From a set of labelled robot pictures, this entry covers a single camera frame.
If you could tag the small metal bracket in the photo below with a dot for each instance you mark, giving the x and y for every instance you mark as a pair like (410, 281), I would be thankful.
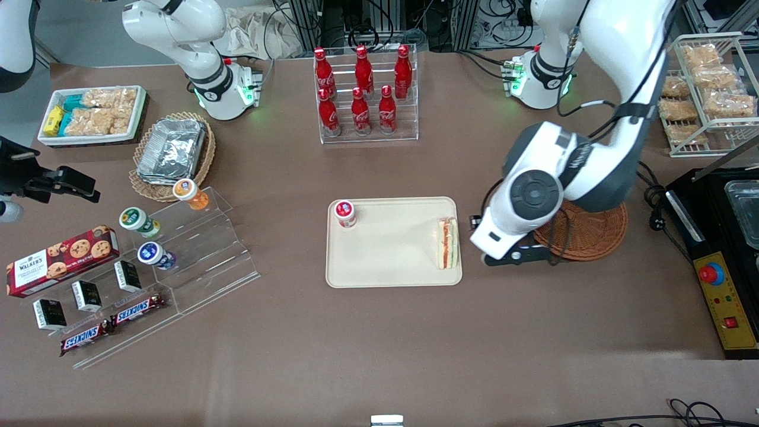
(386, 420)

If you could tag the light oval wicker basket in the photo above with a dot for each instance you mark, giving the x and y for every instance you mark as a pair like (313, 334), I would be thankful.
(204, 160)

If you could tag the white rectangular snack bin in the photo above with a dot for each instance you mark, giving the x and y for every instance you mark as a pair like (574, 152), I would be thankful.
(140, 112)

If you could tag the small black box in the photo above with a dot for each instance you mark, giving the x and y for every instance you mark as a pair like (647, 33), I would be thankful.
(50, 314)
(127, 276)
(86, 295)

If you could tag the red Walkers cookie box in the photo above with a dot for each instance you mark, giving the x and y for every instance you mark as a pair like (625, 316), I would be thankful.
(59, 261)

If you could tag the red cola bottle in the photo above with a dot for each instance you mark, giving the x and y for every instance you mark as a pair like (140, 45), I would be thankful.
(403, 70)
(360, 115)
(328, 115)
(363, 68)
(387, 114)
(323, 68)

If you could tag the yellow snack packet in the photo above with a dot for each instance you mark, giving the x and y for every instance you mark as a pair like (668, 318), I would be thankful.
(53, 120)

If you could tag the yellow emergency stop control box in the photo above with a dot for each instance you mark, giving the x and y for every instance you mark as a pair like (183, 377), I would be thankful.
(726, 302)

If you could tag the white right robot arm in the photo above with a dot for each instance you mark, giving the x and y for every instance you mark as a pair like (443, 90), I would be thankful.
(207, 89)

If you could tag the teal snack packet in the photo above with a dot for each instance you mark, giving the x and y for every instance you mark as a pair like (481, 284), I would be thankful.
(65, 123)
(72, 102)

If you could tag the black appliance base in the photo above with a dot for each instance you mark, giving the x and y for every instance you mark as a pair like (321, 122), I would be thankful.
(708, 201)

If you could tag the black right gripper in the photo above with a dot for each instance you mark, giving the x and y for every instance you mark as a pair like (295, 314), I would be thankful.
(18, 173)

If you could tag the orange cap yogurt cup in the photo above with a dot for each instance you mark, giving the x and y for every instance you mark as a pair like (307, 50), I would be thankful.
(188, 193)

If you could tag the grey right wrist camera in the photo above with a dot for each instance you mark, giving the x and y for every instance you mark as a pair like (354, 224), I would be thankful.
(8, 211)

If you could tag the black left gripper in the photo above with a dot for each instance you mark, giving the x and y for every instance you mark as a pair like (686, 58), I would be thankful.
(553, 260)

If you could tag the crumpled beige cloth bag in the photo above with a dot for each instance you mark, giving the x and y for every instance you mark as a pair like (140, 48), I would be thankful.
(261, 32)

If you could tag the clear acrylic stepped stand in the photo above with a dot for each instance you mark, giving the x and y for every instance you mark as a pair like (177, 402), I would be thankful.
(207, 261)

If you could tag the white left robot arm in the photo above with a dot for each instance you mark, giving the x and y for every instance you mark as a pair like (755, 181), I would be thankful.
(616, 59)

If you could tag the blue cap yogurt cup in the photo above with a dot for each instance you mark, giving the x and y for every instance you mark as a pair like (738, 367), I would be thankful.
(153, 254)

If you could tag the clear plastic container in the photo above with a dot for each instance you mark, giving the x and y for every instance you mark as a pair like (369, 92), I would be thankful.
(746, 213)

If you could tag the clear rice cracker bag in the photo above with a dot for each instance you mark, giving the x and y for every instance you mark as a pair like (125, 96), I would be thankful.
(109, 98)
(98, 121)

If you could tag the aluminium frame equipment rack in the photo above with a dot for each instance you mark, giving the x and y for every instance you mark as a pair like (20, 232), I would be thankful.
(385, 21)

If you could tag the clear acrylic bottle rack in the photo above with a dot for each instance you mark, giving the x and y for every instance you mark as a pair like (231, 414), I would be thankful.
(367, 139)

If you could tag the triangular sandwich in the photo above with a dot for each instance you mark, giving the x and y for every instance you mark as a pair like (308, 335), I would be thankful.
(447, 243)

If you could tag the green cap yogurt cup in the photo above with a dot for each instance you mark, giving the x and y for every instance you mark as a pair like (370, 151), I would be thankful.
(135, 219)

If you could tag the stacked foil containers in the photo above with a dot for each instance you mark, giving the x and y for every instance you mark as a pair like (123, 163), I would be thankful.
(172, 151)

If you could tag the red cap yogurt cup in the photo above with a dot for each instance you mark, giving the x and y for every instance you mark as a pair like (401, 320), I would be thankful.
(345, 212)

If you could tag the Snickers chocolate bar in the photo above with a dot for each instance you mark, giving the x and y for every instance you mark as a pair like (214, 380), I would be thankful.
(137, 308)
(86, 337)

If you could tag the beige plastic tray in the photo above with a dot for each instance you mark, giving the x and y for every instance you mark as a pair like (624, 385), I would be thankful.
(391, 249)

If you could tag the brown round wicker basket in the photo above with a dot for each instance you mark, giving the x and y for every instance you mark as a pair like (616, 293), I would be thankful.
(593, 234)

